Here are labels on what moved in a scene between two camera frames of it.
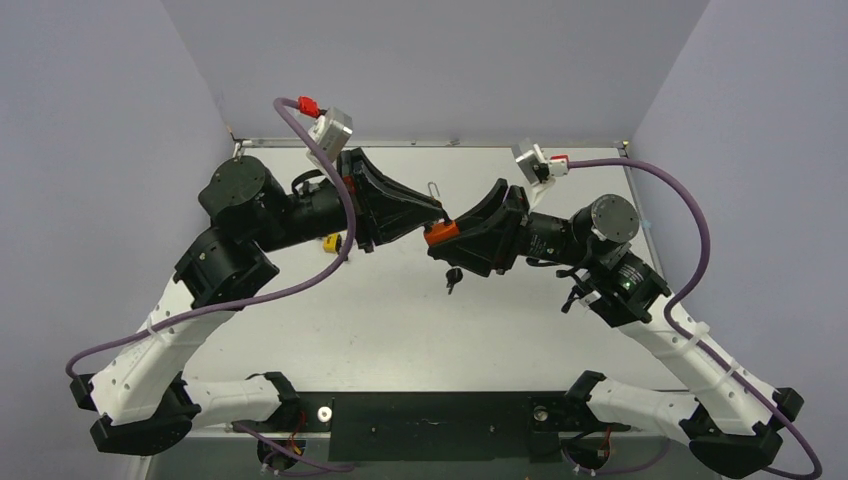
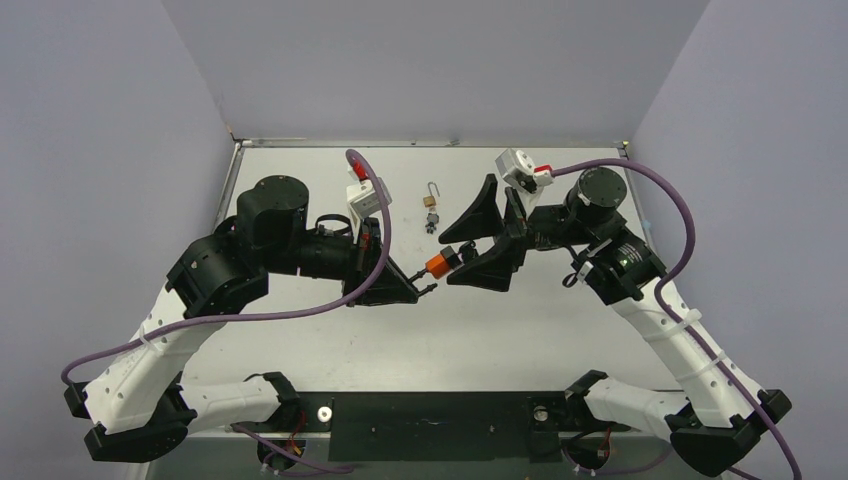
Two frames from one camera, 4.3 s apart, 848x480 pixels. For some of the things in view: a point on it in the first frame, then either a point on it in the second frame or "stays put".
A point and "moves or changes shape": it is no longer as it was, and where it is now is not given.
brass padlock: (430, 183) stays put
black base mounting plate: (436, 426) stays put
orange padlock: (441, 232) to (443, 263)
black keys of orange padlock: (453, 275) moves or changes shape
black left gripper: (386, 219) to (370, 244)
